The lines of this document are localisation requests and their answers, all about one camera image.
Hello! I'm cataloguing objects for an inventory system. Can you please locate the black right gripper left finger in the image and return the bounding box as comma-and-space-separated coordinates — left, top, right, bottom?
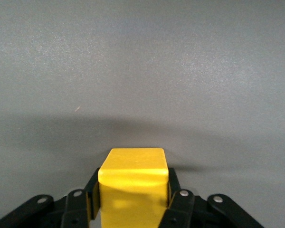
0, 167, 102, 228

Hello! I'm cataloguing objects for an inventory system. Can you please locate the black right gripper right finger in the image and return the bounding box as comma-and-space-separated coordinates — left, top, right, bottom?
156, 167, 265, 228

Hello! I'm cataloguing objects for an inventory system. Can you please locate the yellow cube block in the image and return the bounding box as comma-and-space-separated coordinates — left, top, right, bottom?
97, 148, 170, 228

